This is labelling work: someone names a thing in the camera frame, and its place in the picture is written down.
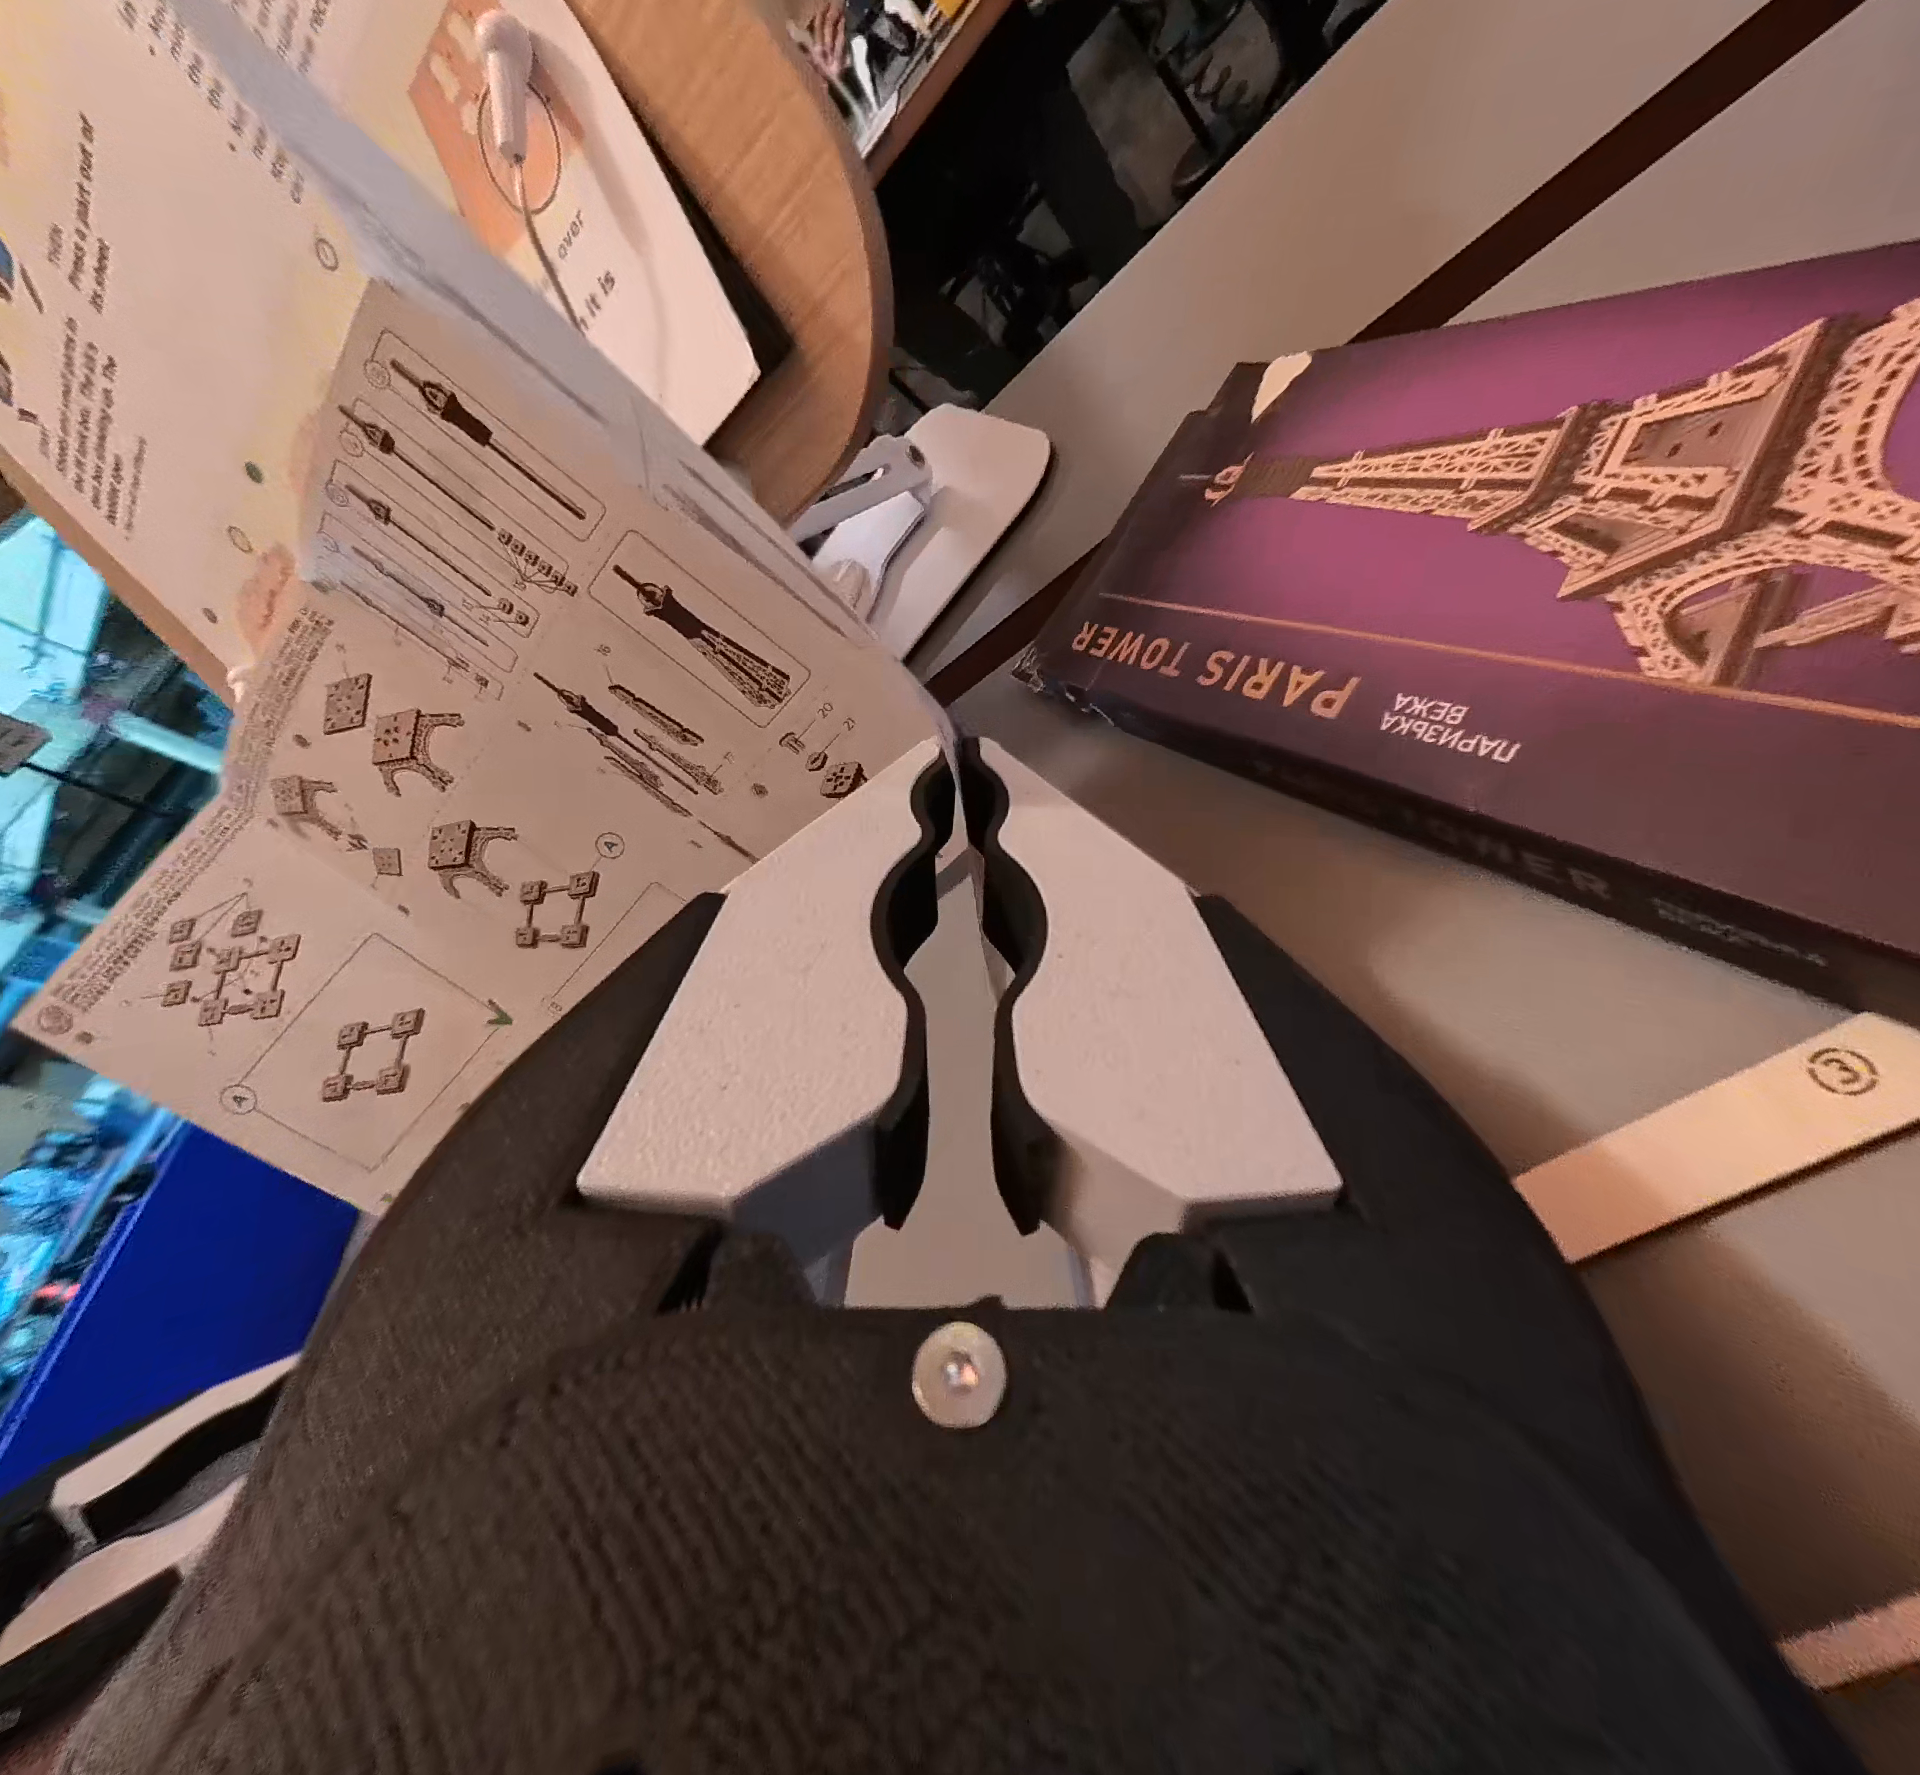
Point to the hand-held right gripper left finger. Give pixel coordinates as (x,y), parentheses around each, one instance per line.
(765,1040)

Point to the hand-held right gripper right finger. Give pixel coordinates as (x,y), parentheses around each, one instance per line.
(1156,1040)

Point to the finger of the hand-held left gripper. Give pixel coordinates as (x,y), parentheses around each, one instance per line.
(135,1573)
(166,1430)

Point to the paper instruction leaflet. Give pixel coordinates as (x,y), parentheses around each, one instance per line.
(451,697)

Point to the purple tower model box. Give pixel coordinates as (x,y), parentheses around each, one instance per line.
(1500,516)

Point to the blue plastic bin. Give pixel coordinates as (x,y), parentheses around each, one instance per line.
(166,1295)

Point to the white board stand base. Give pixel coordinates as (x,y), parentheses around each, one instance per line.
(976,516)

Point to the wooden model parts sheet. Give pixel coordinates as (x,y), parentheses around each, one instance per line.
(1725,1129)
(1868,1656)

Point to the wooden display board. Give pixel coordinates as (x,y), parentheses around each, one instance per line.
(751,81)

